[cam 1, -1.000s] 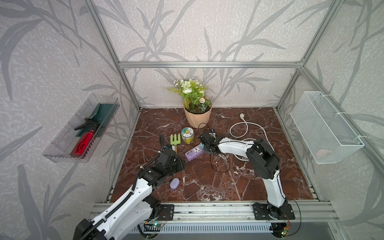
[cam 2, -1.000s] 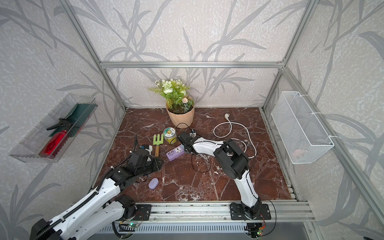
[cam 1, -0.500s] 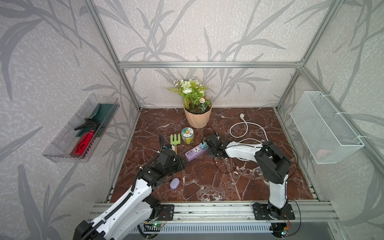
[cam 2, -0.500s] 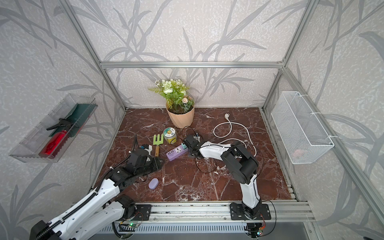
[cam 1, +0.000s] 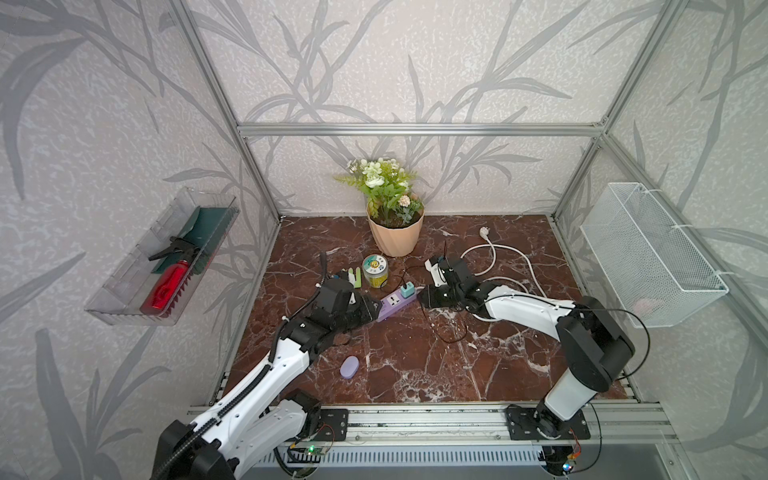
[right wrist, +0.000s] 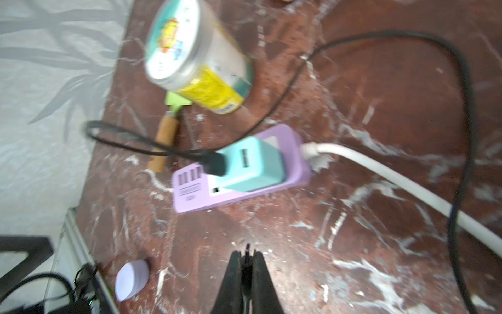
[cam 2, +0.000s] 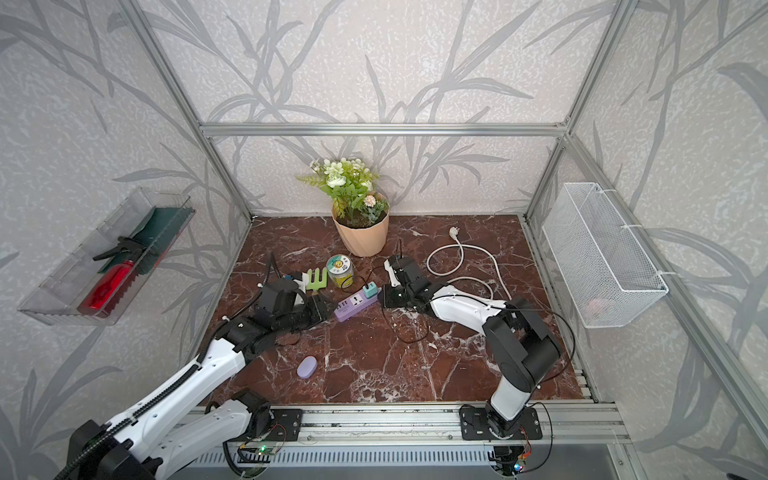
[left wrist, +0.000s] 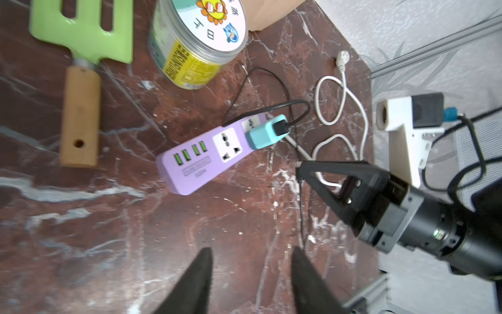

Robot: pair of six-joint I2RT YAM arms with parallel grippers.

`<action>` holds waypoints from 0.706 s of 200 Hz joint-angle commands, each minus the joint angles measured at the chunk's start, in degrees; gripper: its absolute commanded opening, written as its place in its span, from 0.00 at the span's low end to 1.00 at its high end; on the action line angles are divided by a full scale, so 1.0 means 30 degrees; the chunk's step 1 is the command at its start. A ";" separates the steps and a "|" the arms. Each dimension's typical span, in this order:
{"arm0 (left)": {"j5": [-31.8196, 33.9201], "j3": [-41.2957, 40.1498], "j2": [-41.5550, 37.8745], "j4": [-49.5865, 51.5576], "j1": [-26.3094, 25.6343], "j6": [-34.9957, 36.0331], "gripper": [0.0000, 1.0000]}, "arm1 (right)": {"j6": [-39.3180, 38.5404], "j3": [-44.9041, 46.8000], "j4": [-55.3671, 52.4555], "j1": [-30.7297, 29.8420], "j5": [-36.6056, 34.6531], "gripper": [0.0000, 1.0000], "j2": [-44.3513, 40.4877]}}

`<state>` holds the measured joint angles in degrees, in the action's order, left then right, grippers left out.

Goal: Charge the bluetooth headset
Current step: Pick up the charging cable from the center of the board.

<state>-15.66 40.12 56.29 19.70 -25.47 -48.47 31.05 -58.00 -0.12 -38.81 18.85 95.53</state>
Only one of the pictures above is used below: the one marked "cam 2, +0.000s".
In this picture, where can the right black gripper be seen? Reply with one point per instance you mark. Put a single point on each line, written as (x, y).
(386, 298)

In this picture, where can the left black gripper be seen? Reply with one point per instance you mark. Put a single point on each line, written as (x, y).
(319, 311)

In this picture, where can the teal charger adapter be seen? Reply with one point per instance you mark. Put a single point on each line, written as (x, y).
(370, 290)

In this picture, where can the purple power strip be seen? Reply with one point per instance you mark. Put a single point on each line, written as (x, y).
(353, 305)

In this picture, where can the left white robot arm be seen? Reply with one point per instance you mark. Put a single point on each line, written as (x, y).
(145, 442)

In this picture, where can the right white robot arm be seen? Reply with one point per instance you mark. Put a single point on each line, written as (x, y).
(522, 344)

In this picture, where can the green garden fork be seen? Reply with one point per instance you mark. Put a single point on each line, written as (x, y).
(315, 279)

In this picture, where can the purple earbuds case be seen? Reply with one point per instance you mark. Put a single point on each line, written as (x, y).
(307, 367)

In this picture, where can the round tin can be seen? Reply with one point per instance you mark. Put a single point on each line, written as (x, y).
(340, 270)

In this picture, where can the beige flower pot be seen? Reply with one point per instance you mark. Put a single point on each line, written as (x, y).
(363, 230)

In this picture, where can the green artificial flowering plant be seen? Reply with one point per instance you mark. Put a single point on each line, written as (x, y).
(349, 183)

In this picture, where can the pink object in basket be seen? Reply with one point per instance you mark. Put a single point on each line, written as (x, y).
(597, 307)

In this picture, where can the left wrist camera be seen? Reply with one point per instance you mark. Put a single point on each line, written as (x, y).
(280, 296)

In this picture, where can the red handled pruning shears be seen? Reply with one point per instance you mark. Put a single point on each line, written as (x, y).
(120, 273)

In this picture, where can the clear plastic wall tray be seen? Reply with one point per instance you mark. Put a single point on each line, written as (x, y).
(54, 302)

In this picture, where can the white wire mesh basket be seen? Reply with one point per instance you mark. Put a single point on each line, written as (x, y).
(599, 256)

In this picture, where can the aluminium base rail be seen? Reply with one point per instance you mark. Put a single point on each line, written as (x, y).
(561, 422)

